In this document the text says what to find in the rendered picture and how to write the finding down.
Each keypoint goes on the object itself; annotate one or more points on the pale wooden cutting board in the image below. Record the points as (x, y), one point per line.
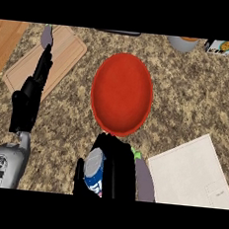
(62, 58)

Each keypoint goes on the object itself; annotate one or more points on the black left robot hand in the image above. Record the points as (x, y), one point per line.
(29, 95)

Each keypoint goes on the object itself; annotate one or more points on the red bowl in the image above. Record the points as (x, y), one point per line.
(121, 94)

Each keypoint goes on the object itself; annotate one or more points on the white placemat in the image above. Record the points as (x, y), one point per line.
(193, 173)

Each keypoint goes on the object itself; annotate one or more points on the blue and silver can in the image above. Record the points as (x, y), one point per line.
(94, 170)

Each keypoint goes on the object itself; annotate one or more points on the purple eggplant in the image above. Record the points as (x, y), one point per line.
(47, 35)
(145, 179)

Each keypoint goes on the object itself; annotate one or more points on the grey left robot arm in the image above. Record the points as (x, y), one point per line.
(5, 165)

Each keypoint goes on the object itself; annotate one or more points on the grey cup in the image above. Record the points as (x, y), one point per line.
(182, 43)

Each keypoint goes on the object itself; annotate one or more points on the white printed box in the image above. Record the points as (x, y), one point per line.
(221, 47)

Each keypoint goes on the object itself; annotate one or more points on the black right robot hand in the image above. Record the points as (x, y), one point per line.
(121, 170)

